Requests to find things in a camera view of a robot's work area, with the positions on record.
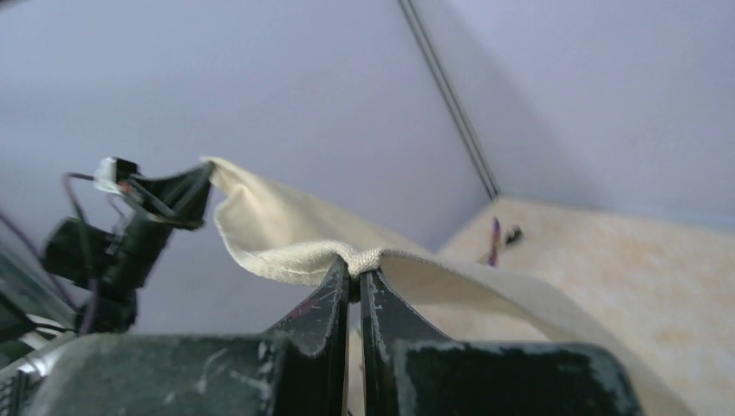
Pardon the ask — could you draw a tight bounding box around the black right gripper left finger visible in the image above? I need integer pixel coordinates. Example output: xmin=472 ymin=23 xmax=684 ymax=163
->
xmin=19 ymin=259 xmax=350 ymax=415

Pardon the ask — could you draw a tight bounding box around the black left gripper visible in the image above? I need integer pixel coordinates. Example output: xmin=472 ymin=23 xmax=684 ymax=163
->
xmin=42 ymin=162 xmax=214 ymax=334

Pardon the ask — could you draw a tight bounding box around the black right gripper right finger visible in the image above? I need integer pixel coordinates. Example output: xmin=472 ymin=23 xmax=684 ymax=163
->
xmin=360 ymin=270 xmax=644 ymax=415

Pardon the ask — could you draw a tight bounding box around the cream cloth napkin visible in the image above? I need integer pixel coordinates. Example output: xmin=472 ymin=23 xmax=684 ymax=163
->
xmin=211 ymin=157 xmax=691 ymax=415

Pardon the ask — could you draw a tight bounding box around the iridescent purple knife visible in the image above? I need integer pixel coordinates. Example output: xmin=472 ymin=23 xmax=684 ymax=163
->
xmin=487 ymin=217 xmax=502 ymax=268

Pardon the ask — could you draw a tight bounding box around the black spoon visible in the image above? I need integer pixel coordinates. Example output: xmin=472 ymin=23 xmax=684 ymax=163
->
xmin=504 ymin=225 xmax=524 ymax=246

